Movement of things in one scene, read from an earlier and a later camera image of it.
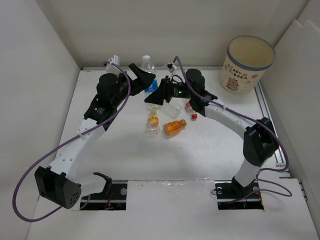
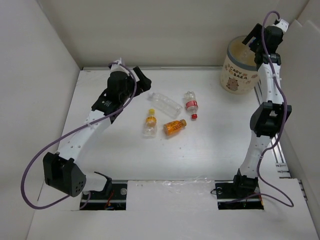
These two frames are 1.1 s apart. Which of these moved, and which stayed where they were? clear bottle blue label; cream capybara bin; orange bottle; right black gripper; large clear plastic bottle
Moved: clear bottle blue label; right black gripper
Stayed: orange bottle; large clear plastic bottle; cream capybara bin
